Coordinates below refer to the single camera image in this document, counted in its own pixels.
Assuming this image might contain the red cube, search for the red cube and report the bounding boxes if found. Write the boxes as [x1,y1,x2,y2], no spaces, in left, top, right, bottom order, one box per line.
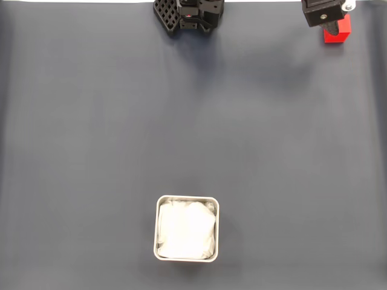
[323,14,353,45]

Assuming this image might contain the white crumpled tissue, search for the white crumpled tissue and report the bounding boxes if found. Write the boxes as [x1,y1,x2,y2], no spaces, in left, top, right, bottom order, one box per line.
[156,199,217,260]

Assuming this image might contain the dark table mat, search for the dark table mat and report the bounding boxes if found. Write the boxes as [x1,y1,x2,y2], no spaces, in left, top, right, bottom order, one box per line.
[0,2,387,290]

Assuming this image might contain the square metal box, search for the square metal box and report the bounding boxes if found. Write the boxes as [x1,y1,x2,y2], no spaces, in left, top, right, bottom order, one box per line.
[153,195,220,263]

